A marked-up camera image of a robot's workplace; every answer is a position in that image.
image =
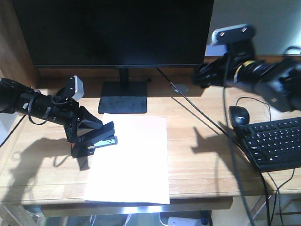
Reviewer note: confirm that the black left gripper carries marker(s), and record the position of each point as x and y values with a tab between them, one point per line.
72	117

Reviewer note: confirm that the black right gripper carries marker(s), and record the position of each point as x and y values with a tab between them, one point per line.
220	73

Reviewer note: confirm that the black stapler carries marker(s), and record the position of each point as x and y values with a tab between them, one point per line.
86	144

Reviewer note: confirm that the white paper sheet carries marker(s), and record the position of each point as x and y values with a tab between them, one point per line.
135	169

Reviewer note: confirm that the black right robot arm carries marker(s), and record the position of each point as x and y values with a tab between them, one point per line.
279	84

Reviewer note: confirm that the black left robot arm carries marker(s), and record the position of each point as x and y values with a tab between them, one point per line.
16	97

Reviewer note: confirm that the white power strip under desk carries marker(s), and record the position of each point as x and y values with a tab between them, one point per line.
177	221

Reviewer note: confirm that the black computer mouse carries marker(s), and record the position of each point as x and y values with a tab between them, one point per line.
238	116

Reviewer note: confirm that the black computer monitor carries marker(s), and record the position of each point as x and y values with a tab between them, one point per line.
120	34

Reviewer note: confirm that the black keyboard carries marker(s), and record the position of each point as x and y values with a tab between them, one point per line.
272	145

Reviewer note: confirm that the grey desk cable grommet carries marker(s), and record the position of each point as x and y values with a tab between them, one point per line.
180	87

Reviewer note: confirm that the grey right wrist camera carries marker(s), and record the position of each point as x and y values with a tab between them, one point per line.
236	38

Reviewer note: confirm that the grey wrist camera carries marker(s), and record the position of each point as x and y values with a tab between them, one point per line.
236	38
73	90

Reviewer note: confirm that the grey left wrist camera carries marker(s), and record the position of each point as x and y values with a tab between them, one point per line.
73	90

